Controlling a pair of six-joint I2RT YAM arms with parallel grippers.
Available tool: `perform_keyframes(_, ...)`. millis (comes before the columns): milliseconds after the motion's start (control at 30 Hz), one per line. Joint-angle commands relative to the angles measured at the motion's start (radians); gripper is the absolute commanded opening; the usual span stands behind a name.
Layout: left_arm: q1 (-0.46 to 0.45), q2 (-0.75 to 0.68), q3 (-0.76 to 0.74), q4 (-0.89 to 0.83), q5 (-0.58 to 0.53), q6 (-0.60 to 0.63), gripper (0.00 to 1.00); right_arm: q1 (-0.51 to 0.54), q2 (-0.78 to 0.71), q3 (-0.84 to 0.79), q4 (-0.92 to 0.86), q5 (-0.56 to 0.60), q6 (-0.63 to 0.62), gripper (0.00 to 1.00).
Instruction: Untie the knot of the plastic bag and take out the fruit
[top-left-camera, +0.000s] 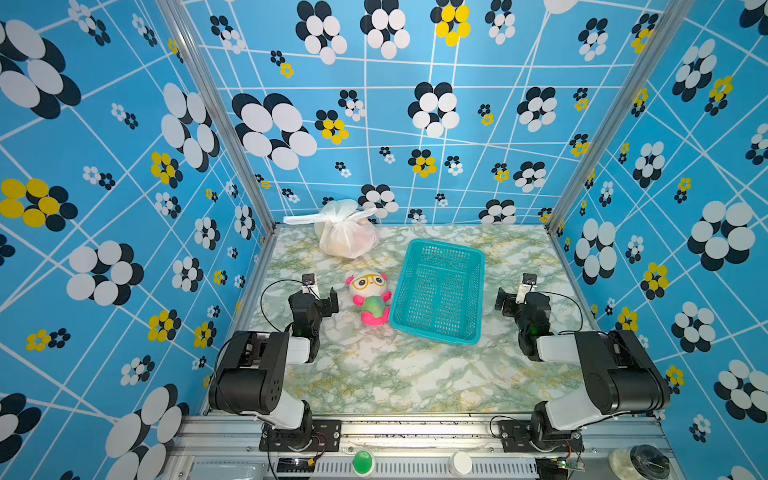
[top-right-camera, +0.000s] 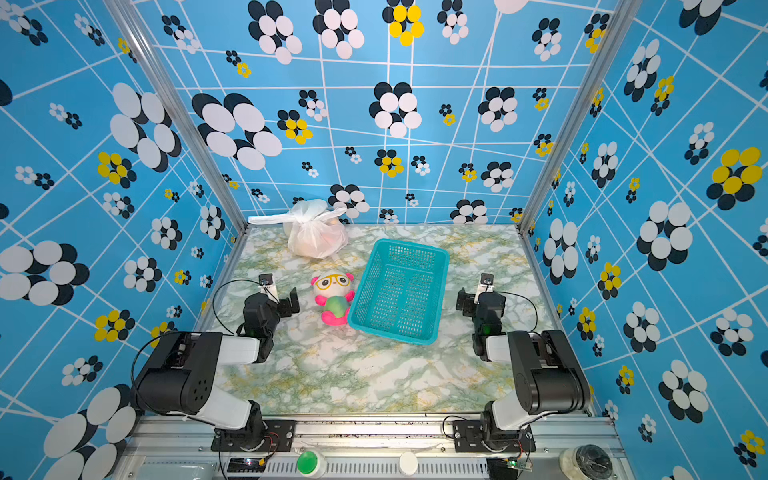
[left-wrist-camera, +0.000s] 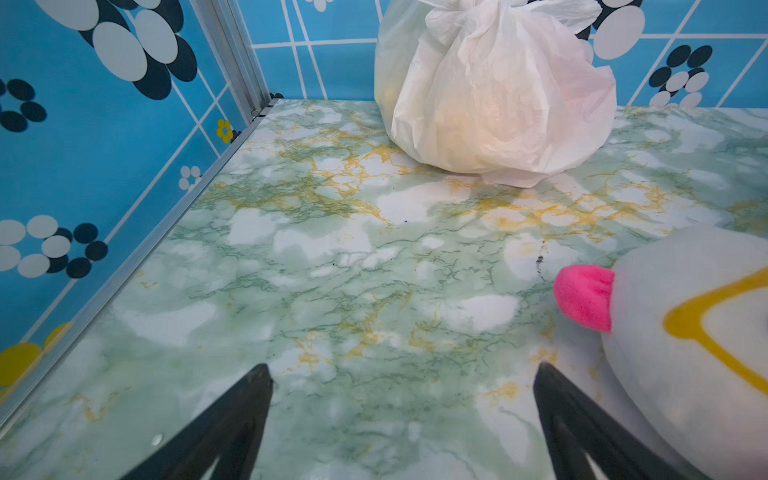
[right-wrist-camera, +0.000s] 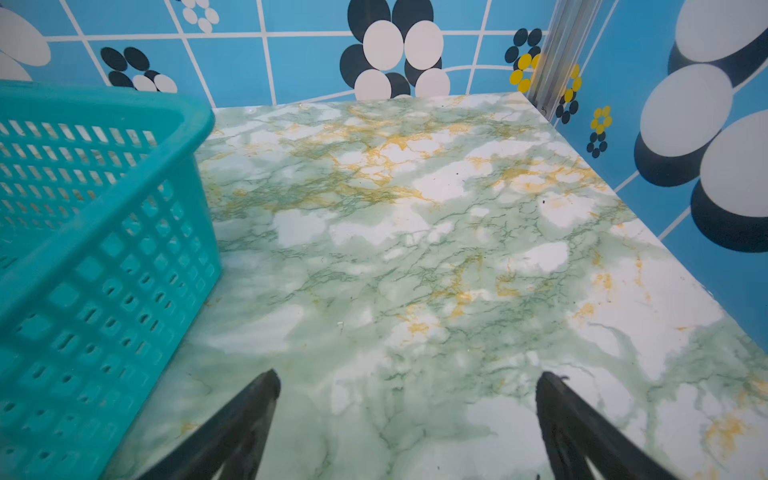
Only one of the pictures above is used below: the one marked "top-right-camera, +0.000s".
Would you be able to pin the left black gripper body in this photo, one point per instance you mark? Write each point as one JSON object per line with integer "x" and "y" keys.
{"x": 285, "y": 302}

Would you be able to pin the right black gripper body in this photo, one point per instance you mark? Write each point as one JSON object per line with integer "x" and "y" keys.
{"x": 468, "y": 301}

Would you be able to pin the white translucent plastic bag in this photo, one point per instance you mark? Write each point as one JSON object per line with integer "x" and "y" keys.
{"x": 312, "y": 230}

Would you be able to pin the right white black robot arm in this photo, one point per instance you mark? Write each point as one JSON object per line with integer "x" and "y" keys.
{"x": 547, "y": 376}

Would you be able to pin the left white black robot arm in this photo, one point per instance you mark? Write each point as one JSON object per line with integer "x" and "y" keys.
{"x": 179, "y": 376}

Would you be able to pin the pink panda plush toy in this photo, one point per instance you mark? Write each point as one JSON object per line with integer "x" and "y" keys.
{"x": 334, "y": 293}

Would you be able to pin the teal plastic basket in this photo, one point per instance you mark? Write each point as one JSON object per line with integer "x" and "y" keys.
{"x": 401, "y": 292}

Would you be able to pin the small circuit board left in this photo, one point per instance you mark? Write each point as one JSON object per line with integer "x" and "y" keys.
{"x": 237, "y": 465}

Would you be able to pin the small circuit board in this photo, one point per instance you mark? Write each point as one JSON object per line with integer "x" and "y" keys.
{"x": 507, "y": 468}
{"x": 237, "y": 465}

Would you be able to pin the small circuit board right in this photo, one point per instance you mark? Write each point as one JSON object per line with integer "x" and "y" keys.
{"x": 507, "y": 468}

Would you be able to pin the green push button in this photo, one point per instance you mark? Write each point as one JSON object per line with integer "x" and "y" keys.
{"x": 308, "y": 463}

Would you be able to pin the white round button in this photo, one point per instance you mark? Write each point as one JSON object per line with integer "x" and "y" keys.
{"x": 408, "y": 463}

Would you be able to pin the tape roll in cup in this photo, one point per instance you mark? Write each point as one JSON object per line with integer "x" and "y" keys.
{"x": 586, "y": 462}

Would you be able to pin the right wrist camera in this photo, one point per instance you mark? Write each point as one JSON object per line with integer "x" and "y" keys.
{"x": 485, "y": 285}

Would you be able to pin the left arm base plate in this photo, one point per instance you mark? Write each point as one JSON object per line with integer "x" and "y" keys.
{"x": 268, "y": 436}

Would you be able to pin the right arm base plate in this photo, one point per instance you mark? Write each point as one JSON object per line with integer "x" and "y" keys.
{"x": 477, "y": 436}

